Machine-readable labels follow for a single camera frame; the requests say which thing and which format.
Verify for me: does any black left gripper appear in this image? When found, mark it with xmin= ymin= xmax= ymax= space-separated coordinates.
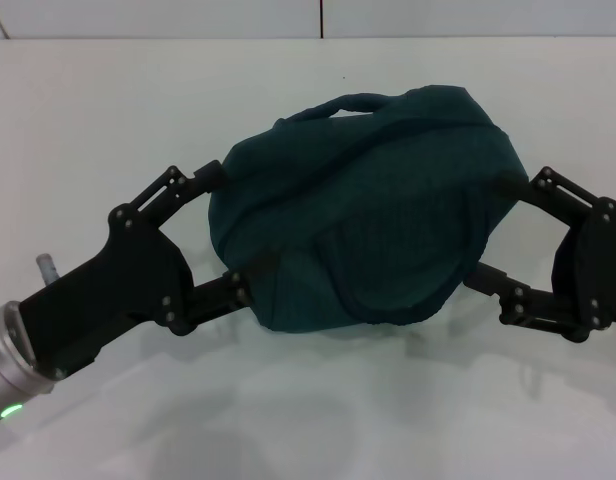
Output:
xmin=17 ymin=158 xmax=254 ymax=382

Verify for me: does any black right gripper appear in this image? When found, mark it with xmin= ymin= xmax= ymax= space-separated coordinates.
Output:
xmin=461 ymin=166 xmax=616 ymax=345

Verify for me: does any dark teal zippered lunch bag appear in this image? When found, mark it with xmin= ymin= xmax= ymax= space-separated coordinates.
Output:
xmin=206 ymin=83 xmax=532 ymax=333

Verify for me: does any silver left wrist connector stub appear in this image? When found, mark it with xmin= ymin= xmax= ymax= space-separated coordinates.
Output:
xmin=34 ymin=252 xmax=63 ymax=287

